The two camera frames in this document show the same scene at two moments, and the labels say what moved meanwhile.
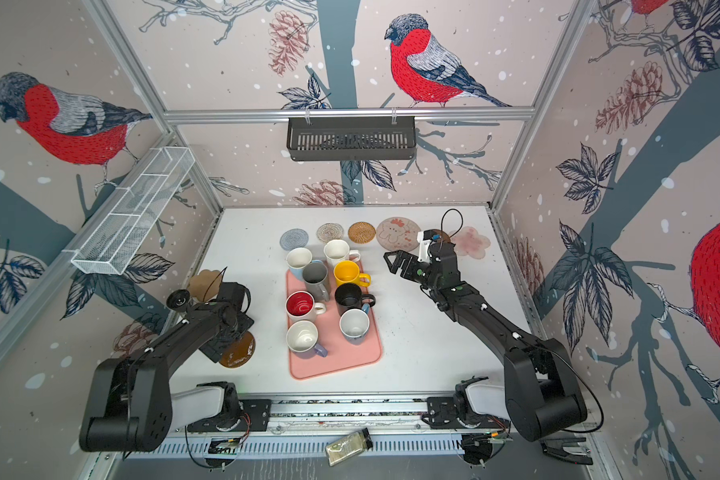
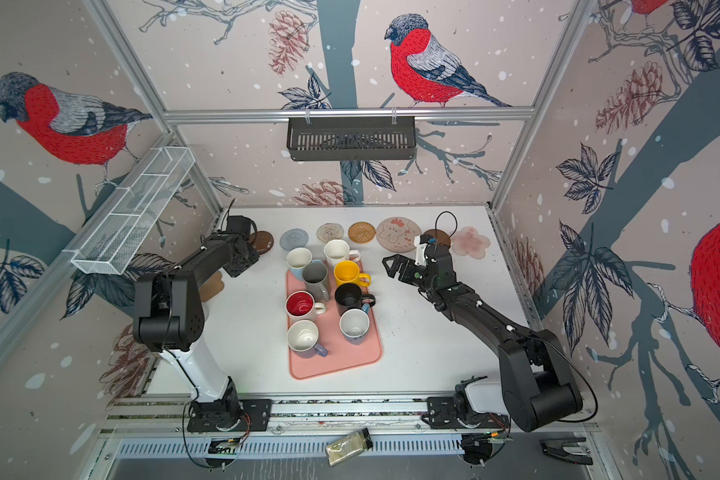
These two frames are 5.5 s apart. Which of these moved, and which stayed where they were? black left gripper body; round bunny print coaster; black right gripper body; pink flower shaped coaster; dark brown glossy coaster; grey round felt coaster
Moved: dark brown glossy coaster; black left gripper body
Stayed: black right gripper body; grey round felt coaster; round bunny print coaster; pink flower shaped coaster
